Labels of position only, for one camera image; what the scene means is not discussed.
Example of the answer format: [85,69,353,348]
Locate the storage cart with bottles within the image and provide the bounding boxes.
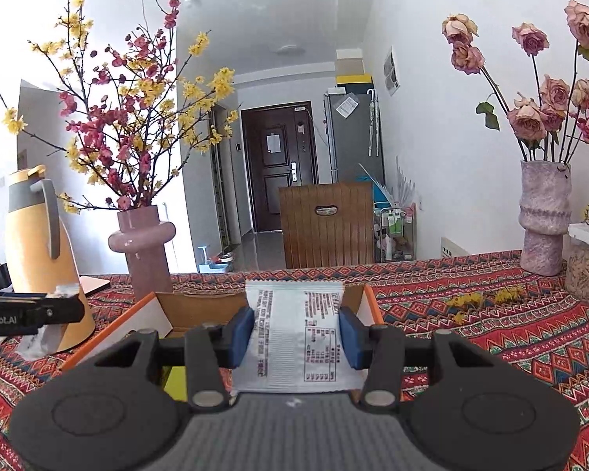
[373,203,417,263]

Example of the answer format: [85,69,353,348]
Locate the dried pink roses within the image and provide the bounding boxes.
[441,0,589,164]

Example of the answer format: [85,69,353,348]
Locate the pink glass ring vase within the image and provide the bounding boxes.
[108,205,176,301]

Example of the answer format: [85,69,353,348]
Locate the white snack packet red print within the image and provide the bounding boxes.
[230,279,369,394]

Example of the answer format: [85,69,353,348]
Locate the dark brown door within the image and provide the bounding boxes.
[241,103,320,234]

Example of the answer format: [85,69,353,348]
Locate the patterned red tablecloth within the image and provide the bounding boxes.
[0,248,589,471]

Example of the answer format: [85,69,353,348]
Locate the white crinkled snack packet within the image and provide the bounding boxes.
[16,282,80,360]

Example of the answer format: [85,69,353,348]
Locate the yellow and pink blossom branches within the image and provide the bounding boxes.
[0,0,240,214]

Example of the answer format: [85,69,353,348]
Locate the lime green snack packet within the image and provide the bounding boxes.
[163,365,188,402]

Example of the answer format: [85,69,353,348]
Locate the paper note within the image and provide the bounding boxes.
[335,95,360,119]

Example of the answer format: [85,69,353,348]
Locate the brown wooden chair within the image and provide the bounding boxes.
[278,181,375,270]

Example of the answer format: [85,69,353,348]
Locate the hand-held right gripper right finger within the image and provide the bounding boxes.
[338,305,498,414]

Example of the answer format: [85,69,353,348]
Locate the red cardboard box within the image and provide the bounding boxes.
[60,282,388,403]

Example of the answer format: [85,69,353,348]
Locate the yellow thermos jug grey handle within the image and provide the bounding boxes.
[4,166,96,354]

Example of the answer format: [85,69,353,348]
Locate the grey refrigerator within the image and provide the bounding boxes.
[323,87,386,184]

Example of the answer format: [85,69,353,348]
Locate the purple textured vase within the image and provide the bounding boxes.
[519,159,573,276]

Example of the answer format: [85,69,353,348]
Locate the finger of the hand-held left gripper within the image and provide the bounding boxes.
[29,294,86,337]

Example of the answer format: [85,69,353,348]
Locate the fallen yellow petals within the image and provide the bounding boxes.
[444,285,527,325]

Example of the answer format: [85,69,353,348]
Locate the white hanging umbrellas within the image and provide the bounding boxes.
[367,88,381,158]

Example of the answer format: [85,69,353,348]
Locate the yellow box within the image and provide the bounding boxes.
[335,73,374,94]

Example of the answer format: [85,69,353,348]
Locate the white floor appliance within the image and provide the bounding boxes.
[196,244,236,274]

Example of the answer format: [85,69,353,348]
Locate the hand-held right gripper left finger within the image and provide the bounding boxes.
[92,305,256,413]

